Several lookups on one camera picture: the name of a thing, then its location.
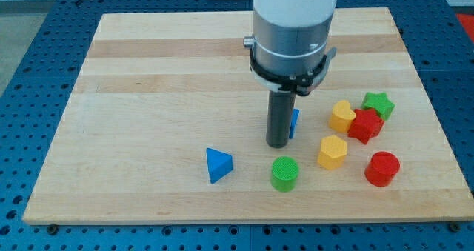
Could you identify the blue triangular prism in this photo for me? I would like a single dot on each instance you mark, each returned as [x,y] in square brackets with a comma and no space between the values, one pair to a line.
[218,164]

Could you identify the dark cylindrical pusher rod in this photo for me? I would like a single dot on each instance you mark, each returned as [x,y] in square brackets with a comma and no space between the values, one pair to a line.
[279,117]

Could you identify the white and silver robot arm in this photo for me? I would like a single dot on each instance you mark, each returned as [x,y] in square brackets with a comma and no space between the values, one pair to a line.
[289,55]

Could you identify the yellow hexagon block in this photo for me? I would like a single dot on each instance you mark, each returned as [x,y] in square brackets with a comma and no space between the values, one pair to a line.
[332,153]

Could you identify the red cylinder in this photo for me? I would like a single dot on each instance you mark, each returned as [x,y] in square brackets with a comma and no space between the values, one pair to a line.
[382,168]

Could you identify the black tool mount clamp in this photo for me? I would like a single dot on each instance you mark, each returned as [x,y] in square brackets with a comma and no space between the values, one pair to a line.
[291,74]

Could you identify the green star block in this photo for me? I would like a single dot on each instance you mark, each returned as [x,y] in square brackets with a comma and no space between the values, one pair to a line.
[380,103]

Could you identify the blue cube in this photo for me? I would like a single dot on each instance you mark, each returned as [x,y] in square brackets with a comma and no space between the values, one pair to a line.
[294,122]

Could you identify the red star block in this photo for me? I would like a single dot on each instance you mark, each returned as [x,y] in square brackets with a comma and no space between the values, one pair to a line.
[366,125]

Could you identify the green cylinder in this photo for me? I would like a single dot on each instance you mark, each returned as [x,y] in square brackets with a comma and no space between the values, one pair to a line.
[284,173]

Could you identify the wooden board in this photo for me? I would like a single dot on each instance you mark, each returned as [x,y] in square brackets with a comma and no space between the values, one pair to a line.
[157,89]

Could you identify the yellow heart block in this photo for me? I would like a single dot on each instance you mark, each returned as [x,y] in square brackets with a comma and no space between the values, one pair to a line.
[342,116]

